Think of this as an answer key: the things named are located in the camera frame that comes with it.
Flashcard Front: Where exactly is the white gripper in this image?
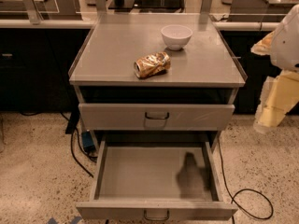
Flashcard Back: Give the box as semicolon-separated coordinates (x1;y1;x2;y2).
250;5;299;133

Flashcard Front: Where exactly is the crushed orange soda can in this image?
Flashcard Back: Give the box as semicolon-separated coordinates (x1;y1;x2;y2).
134;51;171;78

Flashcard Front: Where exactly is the grey metal drawer cabinet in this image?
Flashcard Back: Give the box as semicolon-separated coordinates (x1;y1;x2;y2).
69;14;246;142

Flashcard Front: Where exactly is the open middle drawer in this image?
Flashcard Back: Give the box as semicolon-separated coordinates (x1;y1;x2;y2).
77;141;237;221

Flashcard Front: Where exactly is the closed top drawer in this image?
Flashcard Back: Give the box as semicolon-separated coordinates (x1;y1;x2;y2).
78;104;235;131

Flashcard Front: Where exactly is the white ceramic bowl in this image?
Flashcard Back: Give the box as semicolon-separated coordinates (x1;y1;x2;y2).
161;24;192;50

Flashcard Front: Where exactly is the blue power box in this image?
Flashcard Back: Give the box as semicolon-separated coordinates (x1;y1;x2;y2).
81;132;95;153

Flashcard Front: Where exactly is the long dark counter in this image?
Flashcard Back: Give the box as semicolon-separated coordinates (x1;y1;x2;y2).
0;28;280;114

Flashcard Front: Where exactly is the black floor cable left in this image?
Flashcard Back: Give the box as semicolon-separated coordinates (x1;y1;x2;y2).
19;110;98;179

